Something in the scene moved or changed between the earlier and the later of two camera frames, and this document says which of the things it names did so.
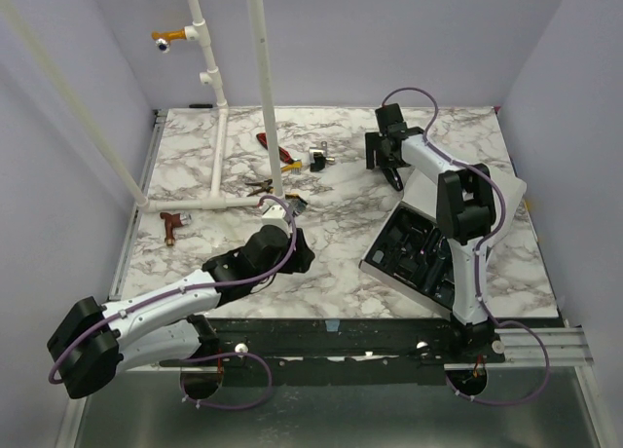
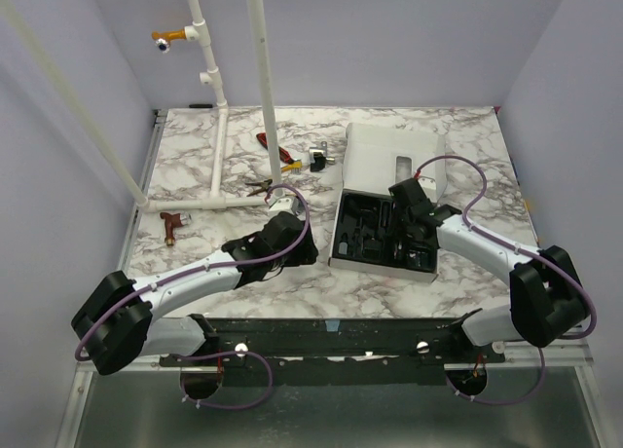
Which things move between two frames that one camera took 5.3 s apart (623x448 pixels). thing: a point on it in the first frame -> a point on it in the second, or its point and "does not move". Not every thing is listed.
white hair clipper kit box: x=409 y=254 -> x=365 y=234
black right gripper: x=378 y=149 -> x=409 y=195
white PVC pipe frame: x=208 y=78 does not move
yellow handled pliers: x=264 y=185 does not move
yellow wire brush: x=295 y=168 does not move
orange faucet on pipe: x=164 y=38 does not move
